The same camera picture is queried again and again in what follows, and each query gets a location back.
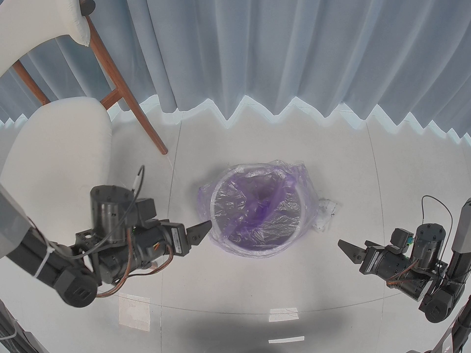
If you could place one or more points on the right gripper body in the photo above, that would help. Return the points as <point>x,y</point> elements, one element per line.
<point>390,267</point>

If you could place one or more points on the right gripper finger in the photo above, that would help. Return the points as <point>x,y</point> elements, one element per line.
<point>349,249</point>

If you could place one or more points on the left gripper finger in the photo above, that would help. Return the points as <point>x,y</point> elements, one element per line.
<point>200,230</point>

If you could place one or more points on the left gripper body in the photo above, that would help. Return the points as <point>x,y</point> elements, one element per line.
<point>162,245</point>

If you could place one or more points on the purple plastic bag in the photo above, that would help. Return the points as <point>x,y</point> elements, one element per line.
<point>257,211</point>

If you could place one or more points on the white trash bin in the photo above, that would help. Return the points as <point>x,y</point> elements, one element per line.
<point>265,250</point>

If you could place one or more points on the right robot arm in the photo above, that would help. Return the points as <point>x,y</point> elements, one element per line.
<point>430,245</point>

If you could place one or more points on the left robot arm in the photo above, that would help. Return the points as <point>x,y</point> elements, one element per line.
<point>110,211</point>

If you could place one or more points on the crumpled white paper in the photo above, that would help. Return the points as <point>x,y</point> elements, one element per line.
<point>327,211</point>

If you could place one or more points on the white cushioned wooden chair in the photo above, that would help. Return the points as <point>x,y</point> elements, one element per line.
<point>55,142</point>

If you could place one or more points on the pale blue curtain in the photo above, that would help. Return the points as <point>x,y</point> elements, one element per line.
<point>276,42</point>

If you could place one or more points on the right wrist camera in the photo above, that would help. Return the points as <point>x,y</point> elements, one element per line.
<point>400,239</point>

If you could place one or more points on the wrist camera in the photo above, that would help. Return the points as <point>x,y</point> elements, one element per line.
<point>145,211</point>
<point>400,239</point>

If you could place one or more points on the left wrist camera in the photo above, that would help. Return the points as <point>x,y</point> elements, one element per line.
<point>145,211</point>

